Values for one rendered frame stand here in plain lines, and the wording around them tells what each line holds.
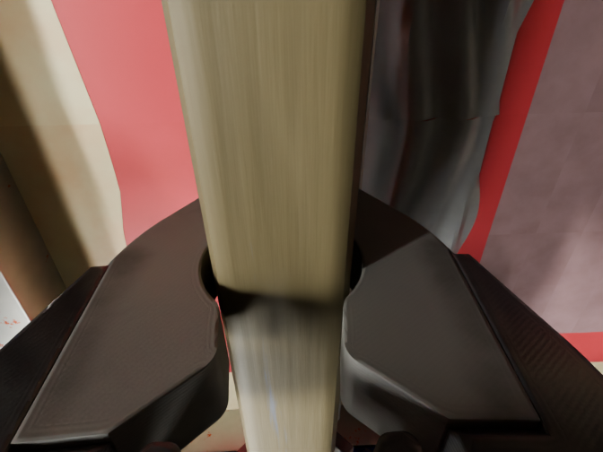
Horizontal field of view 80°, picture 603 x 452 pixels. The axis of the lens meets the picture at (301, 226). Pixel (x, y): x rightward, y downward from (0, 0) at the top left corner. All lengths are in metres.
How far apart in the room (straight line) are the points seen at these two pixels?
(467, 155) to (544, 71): 0.05
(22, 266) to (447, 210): 0.24
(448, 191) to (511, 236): 0.06
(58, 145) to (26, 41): 0.05
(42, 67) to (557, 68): 0.24
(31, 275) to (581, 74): 0.31
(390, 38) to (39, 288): 0.23
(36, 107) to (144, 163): 0.05
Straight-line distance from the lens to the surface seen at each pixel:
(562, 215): 0.27
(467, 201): 0.23
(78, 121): 0.22
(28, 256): 0.26
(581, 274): 0.31
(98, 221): 0.24
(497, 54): 0.20
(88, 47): 0.20
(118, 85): 0.20
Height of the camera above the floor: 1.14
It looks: 57 degrees down
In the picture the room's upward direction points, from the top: 176 degrees clockwise
